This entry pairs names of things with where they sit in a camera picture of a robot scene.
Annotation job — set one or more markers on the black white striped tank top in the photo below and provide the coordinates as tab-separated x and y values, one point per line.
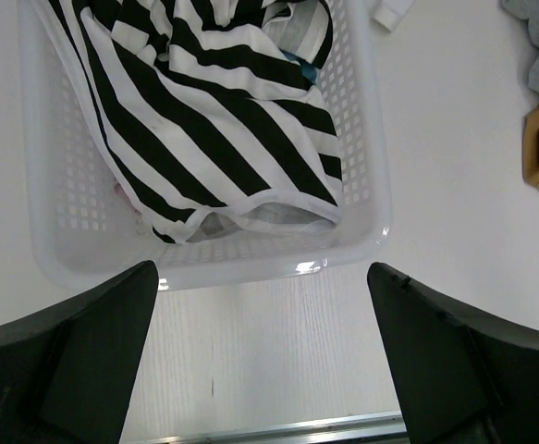
204	122

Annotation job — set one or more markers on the grey metal clothes rack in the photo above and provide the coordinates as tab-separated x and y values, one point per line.
389	13

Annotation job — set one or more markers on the mauve pink tank top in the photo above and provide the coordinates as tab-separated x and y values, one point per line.
120	193

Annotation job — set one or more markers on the white plastic basket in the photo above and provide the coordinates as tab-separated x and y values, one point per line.
82	233

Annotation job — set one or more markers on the teal blue tank top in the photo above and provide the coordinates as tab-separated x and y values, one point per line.
309	71

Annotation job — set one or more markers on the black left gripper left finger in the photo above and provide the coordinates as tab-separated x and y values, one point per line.
67	372

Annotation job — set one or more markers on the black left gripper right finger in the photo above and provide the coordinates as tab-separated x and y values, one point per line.
461	375

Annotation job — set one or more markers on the aluminium mounting rail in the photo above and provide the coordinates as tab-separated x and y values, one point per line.
385	427

